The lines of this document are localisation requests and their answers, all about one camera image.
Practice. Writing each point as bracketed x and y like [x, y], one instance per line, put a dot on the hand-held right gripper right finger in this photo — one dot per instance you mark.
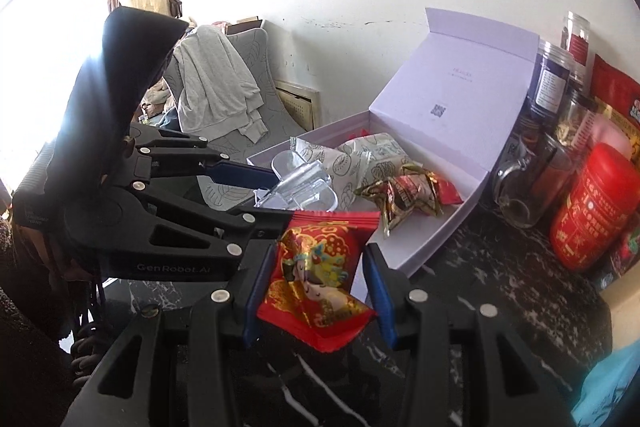
[382, 302]

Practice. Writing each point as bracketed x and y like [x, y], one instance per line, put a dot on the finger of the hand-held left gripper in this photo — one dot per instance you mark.
[240, 174]
[250, 229]

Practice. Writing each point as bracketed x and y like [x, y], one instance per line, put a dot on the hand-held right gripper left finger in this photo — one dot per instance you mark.
[257, 297]

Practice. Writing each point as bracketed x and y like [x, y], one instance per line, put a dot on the red figure print candy packet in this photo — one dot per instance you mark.
[315, 277]

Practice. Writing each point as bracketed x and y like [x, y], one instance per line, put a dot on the clear plastic clip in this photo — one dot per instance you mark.
[300, 187]

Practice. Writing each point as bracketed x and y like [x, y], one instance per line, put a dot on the white printed bread packet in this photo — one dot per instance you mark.
[390, 152]
[335, 162]

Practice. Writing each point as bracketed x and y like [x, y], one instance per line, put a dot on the green brown snack packet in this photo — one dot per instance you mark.
[405, 202]

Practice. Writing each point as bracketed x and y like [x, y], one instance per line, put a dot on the red gold print candy packet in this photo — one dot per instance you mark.
[447, 192]

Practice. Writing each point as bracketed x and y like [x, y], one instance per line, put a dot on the lavender gift box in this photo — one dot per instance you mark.
[450, 72]

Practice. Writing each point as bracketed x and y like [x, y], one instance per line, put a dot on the person's left forearm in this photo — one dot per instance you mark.
[25, 357]

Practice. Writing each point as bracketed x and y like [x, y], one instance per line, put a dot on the light grey garment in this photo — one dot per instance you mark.
[210, 82]

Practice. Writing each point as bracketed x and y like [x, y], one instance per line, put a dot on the grey leaf pattern chair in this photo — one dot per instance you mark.
[280, 72]

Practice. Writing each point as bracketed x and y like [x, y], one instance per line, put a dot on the glass mug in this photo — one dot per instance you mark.
[525, 187]

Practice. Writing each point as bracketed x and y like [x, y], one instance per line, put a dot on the red canister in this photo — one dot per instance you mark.
[595, 212]

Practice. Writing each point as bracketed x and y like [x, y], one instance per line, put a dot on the dark snack bag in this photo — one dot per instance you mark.
[625, 257]

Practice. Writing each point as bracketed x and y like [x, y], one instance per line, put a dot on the clear jar of dried slices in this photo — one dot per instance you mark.
[575, 122]

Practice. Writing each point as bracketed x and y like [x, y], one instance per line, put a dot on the dark filled plastic jar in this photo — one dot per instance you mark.
[550, 82]

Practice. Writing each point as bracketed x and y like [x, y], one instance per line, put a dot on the pink lid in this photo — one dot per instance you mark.
[610, 134]

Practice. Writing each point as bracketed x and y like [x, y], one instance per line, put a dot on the red oat bag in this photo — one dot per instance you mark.
[617, 87]

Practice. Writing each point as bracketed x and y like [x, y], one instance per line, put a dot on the red label plastic jar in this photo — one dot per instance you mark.
[577, 42]

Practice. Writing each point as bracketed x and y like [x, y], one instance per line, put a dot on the beige wooden frame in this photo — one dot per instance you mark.
[300, 104]

